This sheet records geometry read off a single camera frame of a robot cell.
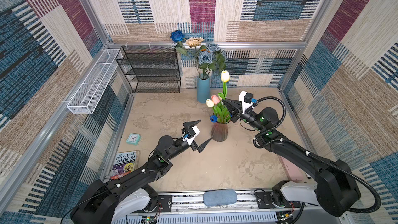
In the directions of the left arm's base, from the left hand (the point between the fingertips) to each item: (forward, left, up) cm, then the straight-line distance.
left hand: (205, 126), depth 70 cm
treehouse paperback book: (-6, +43, -25) cm, 50 cm away
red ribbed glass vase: (+11, -10, -24) cm, 28 cm away
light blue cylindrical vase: (+36, -1, -11) cm, 37 cm away
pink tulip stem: (+13, -5, +4) cm, 14 cm away
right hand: (+8, -8, +8) cm, 14 cm away
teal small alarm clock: (+7, +42, -25) cm, 49 cm away
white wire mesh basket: (+12, +53, +7) cm, 55 cm away
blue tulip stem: (+3, -4, +2) cm, 5 cm away
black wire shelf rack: (+52, +36, -8) cm, 64 cm away
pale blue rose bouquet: (+38, -5, +10) cm, 40 cm away
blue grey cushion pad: (-24, -6, -23) cm, 34 cm away
